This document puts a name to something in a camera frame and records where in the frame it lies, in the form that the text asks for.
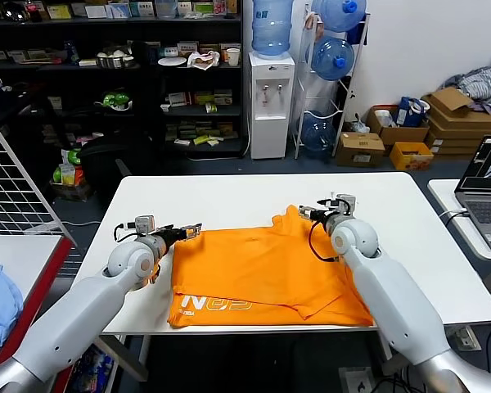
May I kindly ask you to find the white plastic bag with bread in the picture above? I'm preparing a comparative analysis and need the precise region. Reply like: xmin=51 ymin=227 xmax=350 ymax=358
xmin=187 ymin=50 xmax=222 ymax=71

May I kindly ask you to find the closed cardboard box with label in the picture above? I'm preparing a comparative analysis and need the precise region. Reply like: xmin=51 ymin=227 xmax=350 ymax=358
xmin=336 ymin=132 xmax=385 ymax=168

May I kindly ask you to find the clear plastic container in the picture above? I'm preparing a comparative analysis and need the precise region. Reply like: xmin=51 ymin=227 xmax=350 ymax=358
xmin=154 ymin=0 xmax=179 ymax=19

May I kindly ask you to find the open cardboard box red rim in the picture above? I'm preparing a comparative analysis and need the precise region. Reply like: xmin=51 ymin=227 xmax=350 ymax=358
xmin=366 ymin=105 xmax=430 ymax=152

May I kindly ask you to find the white wire grid panel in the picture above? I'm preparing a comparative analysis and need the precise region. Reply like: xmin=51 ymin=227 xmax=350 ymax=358
xmin=0 ymin=106 xmax=78 ymax=247

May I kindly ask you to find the black shelving unit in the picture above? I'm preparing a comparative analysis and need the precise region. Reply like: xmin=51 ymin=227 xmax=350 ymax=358
xmin=0 ymin=0 xmax=246 ymax=160

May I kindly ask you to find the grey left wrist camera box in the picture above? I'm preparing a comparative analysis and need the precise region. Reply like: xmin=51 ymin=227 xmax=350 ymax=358
xmin=134 ymin=215 xmax=155 ymax=237

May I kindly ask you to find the red-edged white table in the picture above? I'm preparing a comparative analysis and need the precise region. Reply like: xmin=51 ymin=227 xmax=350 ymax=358
xmin=0 ymin=235 xmax=77 ymax=393

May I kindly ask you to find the blue printed carton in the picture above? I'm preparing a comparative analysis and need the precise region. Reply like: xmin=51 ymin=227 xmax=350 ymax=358
xmin=65 ymin=343 xmax=115 ymax=393

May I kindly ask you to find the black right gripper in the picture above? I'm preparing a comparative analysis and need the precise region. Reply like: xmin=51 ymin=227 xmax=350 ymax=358
xmin=297 ymin=205 xmax=336 ymax=225

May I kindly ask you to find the flat cardboard box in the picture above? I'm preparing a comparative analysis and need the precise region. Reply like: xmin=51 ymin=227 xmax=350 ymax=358
xmin=431 ymin=145 xmax=482 ymax=157
xmin=424 ymin=129 xmax=484 ymax=149

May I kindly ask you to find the grey floor plate with symbol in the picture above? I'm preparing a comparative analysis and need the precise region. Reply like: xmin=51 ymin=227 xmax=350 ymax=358
xmin=338 ymin=367 xmax=373 ymax=393

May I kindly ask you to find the blue shopping bag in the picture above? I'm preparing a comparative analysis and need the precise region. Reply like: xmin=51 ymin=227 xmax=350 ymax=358
xmin=397 ymin=96 xmax=430 ymax=129

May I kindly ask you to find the pink cloth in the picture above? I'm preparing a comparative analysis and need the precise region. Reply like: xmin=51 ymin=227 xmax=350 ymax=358
xmin=304 ymin=9 xmax=325 ymax=40

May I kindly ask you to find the yellow printed carton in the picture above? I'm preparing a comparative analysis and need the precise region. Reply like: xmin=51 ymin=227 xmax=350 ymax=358
xmin=389 ymin=142 xmax=435 ymax=171

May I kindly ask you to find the basket of snack packs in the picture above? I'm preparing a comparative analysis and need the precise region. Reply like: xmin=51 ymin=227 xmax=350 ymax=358
xmin=50 ymin=148 xmax=96 ymax=203

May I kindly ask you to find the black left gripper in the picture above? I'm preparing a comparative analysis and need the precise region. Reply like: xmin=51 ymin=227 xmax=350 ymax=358
xmin=154 ymin=223 xmax=204 ymax=249

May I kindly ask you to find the metal bowl with white buns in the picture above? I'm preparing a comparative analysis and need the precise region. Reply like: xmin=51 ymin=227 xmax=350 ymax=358
xmin=96 ymin=50 xmax=136 ymax=70

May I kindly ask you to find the grey floor power socket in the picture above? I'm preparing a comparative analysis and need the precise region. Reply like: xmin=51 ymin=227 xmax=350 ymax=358
xmin=449 ymin=326 xmax=483 ymax=352

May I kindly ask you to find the light blue cloth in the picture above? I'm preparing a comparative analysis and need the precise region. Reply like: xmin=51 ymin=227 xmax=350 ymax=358
xmin=0 ymin=264 xmax=25 ymax=353

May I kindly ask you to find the orange t-shirt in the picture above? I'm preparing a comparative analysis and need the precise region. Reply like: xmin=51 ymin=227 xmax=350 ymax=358
xmin=166 ymin=204 xmax=376 ymax=328

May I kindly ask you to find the grey striped clothes pile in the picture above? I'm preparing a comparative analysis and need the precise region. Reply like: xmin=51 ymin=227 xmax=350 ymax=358
xmin=441 ymin=66 xmax=491 ymax=112

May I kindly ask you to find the large blue water jug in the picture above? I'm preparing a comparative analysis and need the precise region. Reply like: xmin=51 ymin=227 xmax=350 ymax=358
xmin=251 ymin=0 xmax=295 ymax=59
xmin=310 ymin=0 xmax=367 ymax=33
xmin=310 ymin=35 xmax=356 ymax=82
xmin=297 ymin=110 xmax=337 ymax=161

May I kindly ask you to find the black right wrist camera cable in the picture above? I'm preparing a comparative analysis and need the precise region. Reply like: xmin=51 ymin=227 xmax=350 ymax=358
xmin=309 ymin=223 xmax=336 ymax=262

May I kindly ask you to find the large cardboard box open flap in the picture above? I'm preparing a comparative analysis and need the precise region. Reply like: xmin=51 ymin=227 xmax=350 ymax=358
xmin=420 ymin=87 xmax=491 ymax=132

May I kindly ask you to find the black office chair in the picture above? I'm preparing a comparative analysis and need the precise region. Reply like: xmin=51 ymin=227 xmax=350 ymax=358
xmin=79 ymin=134 xmax=156 ymax=202

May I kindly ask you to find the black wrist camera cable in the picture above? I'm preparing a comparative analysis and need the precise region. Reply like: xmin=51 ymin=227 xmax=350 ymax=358
xmin=309 ymin=223 xmax=336 ymax=262
xmin=113 ymin=223 xmax=138 ymax=242

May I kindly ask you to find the small white side table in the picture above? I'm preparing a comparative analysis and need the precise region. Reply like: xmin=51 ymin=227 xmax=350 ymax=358
xmin=427 ymin=178 xmax=491 ymax=261

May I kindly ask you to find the grey open laptop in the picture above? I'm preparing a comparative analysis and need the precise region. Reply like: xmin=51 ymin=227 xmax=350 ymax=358
xmin=453 ymin=134 xmax=491 ymax=251

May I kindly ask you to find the white wire jug rack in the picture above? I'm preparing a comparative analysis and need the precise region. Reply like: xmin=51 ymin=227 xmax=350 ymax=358
xmin=292 ymin=3 xmax=372 ymax=160

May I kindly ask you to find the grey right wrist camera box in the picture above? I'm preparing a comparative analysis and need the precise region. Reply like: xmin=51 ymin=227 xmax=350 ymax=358
xmin=336 ymin=194 xmax=358 ymax=217

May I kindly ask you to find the black left wrist camera cable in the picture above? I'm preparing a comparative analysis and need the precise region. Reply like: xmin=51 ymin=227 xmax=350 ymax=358
xmin=113 ymin=223 xmax=138 ymax=242

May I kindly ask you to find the white water dispenser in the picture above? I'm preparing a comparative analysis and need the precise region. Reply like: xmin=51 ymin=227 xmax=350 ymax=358
xmin=248 ymin=51 xmax=295 ymax=160

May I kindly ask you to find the white laptop cable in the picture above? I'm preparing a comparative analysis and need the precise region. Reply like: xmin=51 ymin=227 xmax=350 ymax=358
xmin=439 ymin=209 xmax=468 ymax=225

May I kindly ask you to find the white bowl of green items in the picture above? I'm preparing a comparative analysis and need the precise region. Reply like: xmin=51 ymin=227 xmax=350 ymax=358
xmin=94 ymin=91 xmax=133 ymax=111

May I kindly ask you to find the large white table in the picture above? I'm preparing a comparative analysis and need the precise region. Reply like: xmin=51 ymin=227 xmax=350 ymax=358
xmin=75 ymin=171 xmax=491 ymax=337

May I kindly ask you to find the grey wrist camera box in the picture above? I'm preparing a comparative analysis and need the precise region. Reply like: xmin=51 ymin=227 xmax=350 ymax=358
xmin=336 ymin=194 xmax=358 ymax=217
xmin=134 ymin=215 xmax=155 ymax=237

